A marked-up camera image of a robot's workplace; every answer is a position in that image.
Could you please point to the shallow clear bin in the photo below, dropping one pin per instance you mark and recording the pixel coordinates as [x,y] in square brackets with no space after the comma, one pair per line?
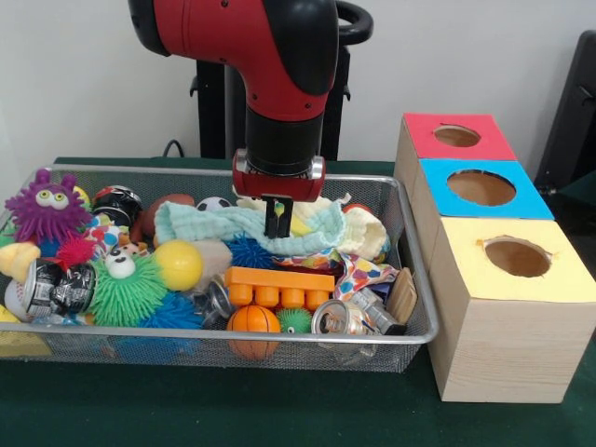
[410,279]

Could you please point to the small brown football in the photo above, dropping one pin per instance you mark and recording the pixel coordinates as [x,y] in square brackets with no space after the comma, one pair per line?
[166,207]

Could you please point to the crushed silver can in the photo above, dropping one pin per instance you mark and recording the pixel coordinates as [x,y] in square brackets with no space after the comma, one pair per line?
[343,318]

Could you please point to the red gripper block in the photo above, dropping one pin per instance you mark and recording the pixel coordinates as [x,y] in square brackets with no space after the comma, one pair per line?
[303,184]

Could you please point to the purple spiky monster toy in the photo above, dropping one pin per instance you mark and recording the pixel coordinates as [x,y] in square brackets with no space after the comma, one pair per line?
[45,209]

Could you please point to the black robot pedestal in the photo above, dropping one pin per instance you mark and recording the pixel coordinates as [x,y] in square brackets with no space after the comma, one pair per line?
[212,112]

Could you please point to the small orange basketball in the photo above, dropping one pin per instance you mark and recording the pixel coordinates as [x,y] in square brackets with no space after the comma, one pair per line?
[253,324]

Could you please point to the green spiky ball with eyes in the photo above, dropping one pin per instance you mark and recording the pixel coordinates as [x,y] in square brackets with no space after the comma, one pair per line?
[126,291]

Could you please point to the cream yellow cloth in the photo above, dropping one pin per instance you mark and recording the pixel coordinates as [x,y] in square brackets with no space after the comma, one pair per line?
[363,233]

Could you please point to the small soccer ball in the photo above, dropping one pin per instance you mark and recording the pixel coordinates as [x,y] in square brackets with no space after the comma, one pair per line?
[214,202]

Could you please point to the light teal cloth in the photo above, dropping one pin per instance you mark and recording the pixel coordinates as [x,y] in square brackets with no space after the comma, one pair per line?
[205,223]

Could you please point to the wooden box with three holes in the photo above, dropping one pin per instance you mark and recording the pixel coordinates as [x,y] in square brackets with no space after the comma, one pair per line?
[503,317]

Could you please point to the dark green table cloth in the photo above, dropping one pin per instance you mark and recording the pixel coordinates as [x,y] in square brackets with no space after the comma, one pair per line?
[233,410]

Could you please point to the orange building block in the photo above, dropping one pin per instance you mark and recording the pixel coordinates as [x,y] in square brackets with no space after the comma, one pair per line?
[277,281]

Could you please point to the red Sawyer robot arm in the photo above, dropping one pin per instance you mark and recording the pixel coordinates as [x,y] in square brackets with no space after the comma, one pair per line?
[270,56]

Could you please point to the yellow ball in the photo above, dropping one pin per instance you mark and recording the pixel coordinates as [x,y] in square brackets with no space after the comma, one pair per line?
[178,264]

